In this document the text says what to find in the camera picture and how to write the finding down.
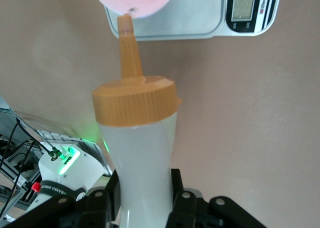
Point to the brown table cover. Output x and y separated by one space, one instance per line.
237 113

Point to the pink plastic cup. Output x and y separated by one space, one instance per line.
130 1

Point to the silver digital kitchen scale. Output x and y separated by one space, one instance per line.
190 18

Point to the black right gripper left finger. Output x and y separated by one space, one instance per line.
100 208

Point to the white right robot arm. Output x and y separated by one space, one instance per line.
80 170

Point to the sauce bottle with orange cap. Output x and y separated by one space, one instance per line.
140 150

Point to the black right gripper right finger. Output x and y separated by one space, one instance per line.
185 208

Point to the aluminium frame rail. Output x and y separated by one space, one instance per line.
15 163

